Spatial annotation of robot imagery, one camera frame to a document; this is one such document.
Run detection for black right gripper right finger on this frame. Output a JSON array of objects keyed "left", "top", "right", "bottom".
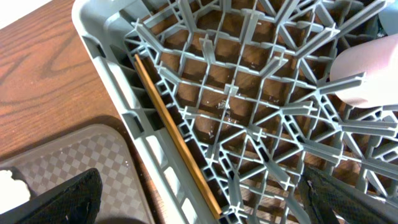
[{"left": 298, "top": 167, "right": 397, "bottom": 224}]

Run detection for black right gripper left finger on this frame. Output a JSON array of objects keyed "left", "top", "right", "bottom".
[{"left": 1, "top": 168, "right": 103, "bottom": 223}]

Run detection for wooden chopstick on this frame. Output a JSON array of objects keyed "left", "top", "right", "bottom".
[{"left": 134, "top": 54, "right": 222, "bottom": 220}]

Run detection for pink plastic cup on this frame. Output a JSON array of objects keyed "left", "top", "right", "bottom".
[{"left": 330, "top": 34, "right": 397, "bottom": 108}]

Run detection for grey dishwasher rack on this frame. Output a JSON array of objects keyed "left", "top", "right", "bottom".
[{"left": 72, "top": 0, "right": 397, "bottom": 223}]

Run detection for dark brown serving tray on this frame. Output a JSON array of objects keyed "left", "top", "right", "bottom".
[{"left": 0, "top": 123, "right": 156, "bottom": 224}]

